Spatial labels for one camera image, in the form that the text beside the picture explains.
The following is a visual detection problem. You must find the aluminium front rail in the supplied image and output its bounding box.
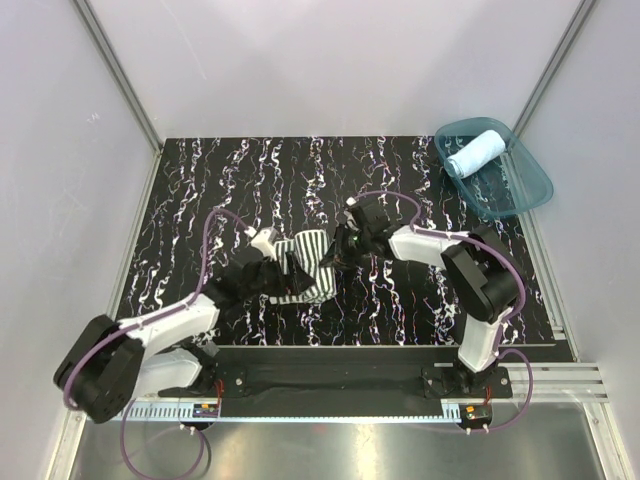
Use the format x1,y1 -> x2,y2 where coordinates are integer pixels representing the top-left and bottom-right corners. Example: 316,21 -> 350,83
139,358 -> 607,400

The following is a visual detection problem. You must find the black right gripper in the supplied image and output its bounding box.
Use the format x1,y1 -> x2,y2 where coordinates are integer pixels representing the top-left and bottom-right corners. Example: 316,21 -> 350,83
319,224 -> 371,272

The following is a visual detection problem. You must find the green white striped towel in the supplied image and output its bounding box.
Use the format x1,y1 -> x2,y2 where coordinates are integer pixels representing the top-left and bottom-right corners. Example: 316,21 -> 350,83
269,229 -> 337,305

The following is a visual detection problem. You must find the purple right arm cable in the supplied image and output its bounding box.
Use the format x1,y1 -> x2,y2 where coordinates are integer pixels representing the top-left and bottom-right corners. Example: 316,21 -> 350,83
352,191 -> 535,434

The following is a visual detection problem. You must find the teal transparent plastic bin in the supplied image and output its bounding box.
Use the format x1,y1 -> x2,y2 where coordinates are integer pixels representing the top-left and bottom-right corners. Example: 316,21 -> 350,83
434,117 -> 554,220

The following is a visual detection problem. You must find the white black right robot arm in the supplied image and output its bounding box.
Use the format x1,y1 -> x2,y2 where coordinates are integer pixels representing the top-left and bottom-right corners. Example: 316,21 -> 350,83
322,198 -> 525,397

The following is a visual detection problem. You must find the white slotted cable duct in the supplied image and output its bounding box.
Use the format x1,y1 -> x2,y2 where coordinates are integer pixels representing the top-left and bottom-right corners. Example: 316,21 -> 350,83
116,400 -> 461,424

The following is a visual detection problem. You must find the light blue towel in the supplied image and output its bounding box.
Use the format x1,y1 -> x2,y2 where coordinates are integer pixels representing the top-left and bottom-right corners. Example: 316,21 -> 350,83
445,130 -> 506,179

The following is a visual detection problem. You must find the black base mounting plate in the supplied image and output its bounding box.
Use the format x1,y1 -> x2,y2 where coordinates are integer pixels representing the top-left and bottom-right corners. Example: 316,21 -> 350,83
188,346 -> 513,421

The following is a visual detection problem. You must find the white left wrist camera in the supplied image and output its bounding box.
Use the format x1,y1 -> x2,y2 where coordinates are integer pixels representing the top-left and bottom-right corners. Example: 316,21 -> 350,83
244,226 -> 278,260

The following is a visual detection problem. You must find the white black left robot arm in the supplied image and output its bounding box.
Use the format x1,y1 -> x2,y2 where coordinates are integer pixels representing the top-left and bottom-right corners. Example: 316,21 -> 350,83
53,254 -> 316,424

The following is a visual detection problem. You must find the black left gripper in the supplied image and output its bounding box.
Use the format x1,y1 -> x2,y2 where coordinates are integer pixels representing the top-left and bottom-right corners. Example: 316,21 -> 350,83
242,252 -> 314,301

